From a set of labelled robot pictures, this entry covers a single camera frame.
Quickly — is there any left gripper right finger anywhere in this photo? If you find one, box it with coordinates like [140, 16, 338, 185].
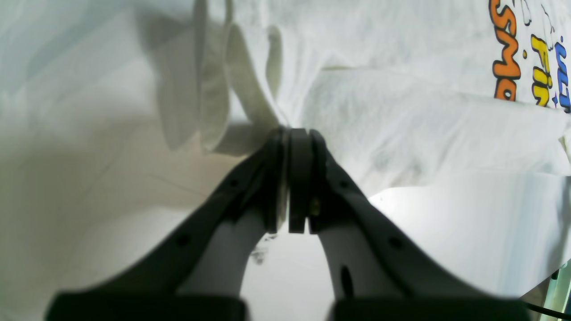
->
[287, 129, 530, 321]

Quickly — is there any white printed T-shirt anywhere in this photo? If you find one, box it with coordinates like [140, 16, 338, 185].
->
[1, 0, 570, 321]

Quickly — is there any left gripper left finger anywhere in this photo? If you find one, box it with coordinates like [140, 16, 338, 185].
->
[45, 129, 286, 321]

